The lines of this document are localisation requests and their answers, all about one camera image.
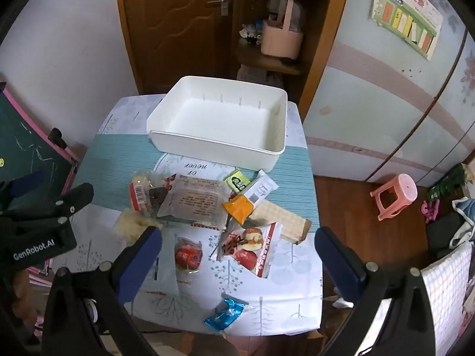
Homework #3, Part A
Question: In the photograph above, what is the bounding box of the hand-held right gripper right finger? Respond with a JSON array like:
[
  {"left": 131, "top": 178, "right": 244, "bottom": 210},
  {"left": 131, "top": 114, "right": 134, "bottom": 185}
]
[{"left": 314, "top": 226, "right": 439, "bottom": 356}]

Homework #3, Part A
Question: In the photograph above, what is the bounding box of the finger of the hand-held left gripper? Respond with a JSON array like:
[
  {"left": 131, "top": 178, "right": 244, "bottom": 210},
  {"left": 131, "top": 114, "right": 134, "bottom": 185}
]
[
  {"left": 0, "top": 172, "right": 44, "bottom": 210},
  {"left": 22, "top": 183, "right": 95, "bottom": 227}
]

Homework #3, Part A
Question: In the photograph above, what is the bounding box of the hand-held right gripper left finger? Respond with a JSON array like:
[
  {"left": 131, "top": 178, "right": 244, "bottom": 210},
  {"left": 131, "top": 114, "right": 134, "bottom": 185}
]
[{"left": 45, "top": 225, "right": 163, "bottom": 356}]

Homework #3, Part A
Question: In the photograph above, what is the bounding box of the white plastic bin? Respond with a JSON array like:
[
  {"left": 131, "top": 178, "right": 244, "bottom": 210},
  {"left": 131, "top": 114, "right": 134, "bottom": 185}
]
[{"left": 146, "top": 76, "right": 289, "bottom": 173}]

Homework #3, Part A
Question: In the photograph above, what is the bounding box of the pale yellow clear snack packet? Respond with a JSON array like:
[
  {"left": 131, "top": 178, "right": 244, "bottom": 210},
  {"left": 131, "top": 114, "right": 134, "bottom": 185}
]
[{"left": 112, "top": 209, "right": 164, "bottom": 246}]

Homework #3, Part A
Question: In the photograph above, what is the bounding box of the small red candy packet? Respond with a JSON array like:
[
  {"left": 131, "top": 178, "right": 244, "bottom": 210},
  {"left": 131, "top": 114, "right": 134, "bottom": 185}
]
[{"left": 174, "top": 235, "right": 204, "bottom": 274}]

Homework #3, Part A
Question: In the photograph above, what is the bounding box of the tree print tablecloth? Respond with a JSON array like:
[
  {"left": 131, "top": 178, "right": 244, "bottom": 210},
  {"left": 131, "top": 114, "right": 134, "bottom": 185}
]
[{"left": 61, "top": 94, "right": 324, "bottom": 337}]

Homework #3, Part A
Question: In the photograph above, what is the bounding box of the red label clear snack packet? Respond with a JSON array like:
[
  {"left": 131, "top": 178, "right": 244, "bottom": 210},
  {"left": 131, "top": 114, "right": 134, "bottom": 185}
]
[{"left": 129, "top": 171, "right": 177, "bottom": 218}]

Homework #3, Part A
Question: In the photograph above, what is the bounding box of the beige wafer packet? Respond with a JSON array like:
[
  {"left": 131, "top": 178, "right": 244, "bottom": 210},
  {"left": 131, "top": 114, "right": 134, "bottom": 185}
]
[{"left": 252, "top": 200, "right": 313, "bottom": 246}]

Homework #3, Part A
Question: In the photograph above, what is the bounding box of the clear packet with brown pastry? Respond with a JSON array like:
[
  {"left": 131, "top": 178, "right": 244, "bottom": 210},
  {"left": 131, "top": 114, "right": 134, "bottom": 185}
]
[{"left": 156, "top": 174, "right": 233, "bottom": 231}]

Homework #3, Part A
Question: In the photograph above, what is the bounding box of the apple print snack packet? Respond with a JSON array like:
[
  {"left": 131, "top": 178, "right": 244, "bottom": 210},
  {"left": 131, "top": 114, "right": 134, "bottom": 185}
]
[{"left": 216, "top": 222, "right": 280, "bottom": 279}]

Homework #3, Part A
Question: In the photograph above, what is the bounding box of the pink plastic stool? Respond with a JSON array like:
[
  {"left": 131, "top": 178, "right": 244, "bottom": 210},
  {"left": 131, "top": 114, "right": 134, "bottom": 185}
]
[{"left": 370, "top": 174, "right": 418, "bottom": 222}]

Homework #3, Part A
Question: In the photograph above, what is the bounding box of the white bar wrapper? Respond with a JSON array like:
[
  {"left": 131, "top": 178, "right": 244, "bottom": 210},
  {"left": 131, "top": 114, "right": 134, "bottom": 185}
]
[{"left": 237, "top": 170, "right": 280, "bottom": 206}]

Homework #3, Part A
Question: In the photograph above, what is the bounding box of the blue snack packet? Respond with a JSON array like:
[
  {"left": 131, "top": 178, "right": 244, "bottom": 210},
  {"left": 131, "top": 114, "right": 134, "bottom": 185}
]
[{"left": 204, "top": 293, "right": 249, "bottom": 332}]

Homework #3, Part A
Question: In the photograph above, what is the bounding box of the pink toy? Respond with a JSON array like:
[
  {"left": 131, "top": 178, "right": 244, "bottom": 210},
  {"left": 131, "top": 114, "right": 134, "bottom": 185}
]
[{"left": 421, "top": 199, "right": 441, "bottom": 224}]

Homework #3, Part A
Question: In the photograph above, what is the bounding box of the orange snack packet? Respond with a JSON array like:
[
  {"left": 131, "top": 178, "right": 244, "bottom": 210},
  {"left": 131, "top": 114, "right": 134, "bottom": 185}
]
[{"left": 222, "top": 195, "right": 257, "bottom": 226}]

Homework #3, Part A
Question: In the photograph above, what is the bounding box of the black bag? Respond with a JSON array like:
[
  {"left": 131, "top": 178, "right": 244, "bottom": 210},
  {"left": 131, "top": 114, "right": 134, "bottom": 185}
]
[{"left": 425, "top": 211, "right": 465, "bottom": 259}]

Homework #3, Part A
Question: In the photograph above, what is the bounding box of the checkered cloth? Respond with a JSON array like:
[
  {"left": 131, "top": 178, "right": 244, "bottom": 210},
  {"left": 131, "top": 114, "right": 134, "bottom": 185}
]
[{"left": 365, "top": 243, "right": 474, "bottom": 356}]

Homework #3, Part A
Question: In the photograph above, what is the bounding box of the small green snack packet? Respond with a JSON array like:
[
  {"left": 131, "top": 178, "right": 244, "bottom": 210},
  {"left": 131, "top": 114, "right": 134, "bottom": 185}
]
[{"left": 224, "top": 169, "right": 252, "bottom": 194}]

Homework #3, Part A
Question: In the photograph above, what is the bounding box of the green toy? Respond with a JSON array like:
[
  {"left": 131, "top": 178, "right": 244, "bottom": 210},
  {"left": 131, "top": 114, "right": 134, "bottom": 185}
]
[{"left": 427, "top": 163, "right": 467, "bottom": 201}]

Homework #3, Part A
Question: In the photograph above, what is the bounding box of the white and blue tote bag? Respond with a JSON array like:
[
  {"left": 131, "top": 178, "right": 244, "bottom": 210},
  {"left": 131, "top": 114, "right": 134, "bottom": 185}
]
[{"left": 449, "top": 196, "right": 475, "bottom": 250}]

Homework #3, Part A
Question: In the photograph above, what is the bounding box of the pale blue wardrobe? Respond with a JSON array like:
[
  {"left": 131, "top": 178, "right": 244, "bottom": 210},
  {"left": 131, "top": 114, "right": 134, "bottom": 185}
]
[{"left": 302, "top": 0, "right": 475, "bottom": 189}]

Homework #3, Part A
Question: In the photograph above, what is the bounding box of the wooden door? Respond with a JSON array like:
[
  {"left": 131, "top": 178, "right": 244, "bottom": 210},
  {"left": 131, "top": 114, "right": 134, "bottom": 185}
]
[{"left": 115, "top": 0, "right": 243, "bottom": 96}]

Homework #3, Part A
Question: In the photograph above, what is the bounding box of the wooden shelf unit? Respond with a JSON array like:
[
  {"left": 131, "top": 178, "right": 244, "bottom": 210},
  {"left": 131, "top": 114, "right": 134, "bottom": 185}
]
[{"left": 230, "top": 0, "right": 354, "bottom": 120}]

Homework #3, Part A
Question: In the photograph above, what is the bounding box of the green chalkboard with pink frame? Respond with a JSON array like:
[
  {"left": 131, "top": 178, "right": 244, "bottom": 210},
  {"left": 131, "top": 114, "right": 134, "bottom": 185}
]
[{"left": 0, "top": 81, "right": 81, "bottom": 208}]

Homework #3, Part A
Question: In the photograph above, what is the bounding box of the pink basket with handle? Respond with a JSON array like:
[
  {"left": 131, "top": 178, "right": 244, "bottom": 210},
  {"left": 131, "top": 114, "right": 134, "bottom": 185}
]
[{"left": 260, "top": 0, "right": 305, "bottom": 59}]

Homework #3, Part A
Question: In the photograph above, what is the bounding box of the metal door handle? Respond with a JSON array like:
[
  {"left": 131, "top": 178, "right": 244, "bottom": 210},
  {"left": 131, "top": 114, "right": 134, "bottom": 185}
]
[{"left": 207, "top": 0, "right": 230, "bottom": 16}]

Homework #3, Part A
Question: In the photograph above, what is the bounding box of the wall poster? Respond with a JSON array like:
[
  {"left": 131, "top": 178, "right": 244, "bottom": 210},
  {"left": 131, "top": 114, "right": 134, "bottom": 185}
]
[{"left": 370, "top": 0, "right": 444, "bottom": 61}]

